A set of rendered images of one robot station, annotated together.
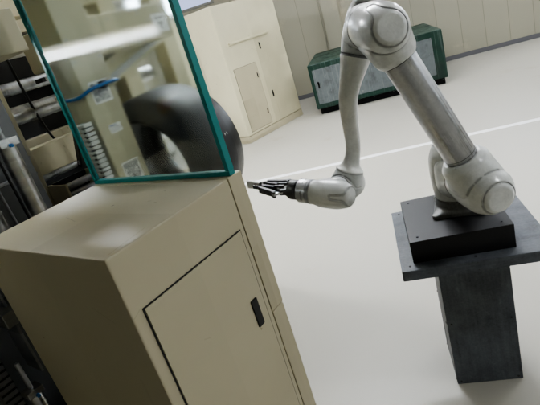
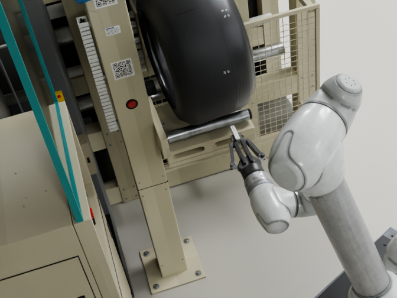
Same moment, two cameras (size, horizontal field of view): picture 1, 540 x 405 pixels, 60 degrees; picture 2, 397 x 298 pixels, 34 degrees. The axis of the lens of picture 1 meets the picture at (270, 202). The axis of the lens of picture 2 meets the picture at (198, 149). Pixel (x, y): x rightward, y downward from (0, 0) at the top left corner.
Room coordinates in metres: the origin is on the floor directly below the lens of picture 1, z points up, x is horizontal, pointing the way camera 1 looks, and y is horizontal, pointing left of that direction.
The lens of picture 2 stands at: (0.36, -0.94, 2.51)
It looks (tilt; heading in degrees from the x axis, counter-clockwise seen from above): 42 degrees down; 40
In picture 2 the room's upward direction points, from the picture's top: 10 degrees counter-clockwise
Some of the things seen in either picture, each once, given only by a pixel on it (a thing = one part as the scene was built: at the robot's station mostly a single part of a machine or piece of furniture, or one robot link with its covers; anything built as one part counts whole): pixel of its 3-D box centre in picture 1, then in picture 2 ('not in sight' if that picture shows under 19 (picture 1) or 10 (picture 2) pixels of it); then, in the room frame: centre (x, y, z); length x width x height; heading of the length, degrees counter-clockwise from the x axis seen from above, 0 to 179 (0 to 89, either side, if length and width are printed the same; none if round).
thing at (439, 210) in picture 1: (457, 197); not in sight; (1.59, -0.68, 0.77); 0.22 x 0.18 x 0.06; 154
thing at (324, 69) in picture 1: (374, 67); not in sight; (8.07, -2.39, 0.40); 2.02 x 1.85 x 0.80; 74
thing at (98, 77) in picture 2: not in sight; (100, 77); (1.64, 0.52, 1.19); 0.05 x 0.04 x 0.48; 49
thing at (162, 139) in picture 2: not in sight; (154, 117); (1.80, 0.45, 0.90); 0.40 x 0.03 x 0.10; 49
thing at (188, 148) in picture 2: not in sight; (208, 138); (1.84, 0.23, 0.83); 0.36 x 0.09 x 0.06; 139
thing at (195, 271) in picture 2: not in sight; (171, 263); (1.72, 0.49, 0.01); 0.27 x 0.27 x 0.02; 49
